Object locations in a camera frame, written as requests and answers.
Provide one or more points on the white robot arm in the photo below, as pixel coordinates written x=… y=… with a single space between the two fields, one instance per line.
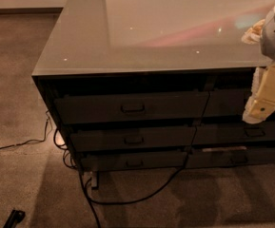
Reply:
x=263 y=33

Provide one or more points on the dark cabinet with glass top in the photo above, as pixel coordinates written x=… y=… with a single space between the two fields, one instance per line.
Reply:
x=109 y=47

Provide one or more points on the dark drawer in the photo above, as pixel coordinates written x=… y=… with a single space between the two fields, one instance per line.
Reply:
x=226 y=102
x=143 y=160
x=207 y=158
x=234 y=133
x=149 y=137
x=130 y=107

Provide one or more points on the black object on floor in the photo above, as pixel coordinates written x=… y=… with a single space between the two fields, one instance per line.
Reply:
x=15 y=217

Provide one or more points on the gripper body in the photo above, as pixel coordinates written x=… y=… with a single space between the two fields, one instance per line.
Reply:
x=261 y=103

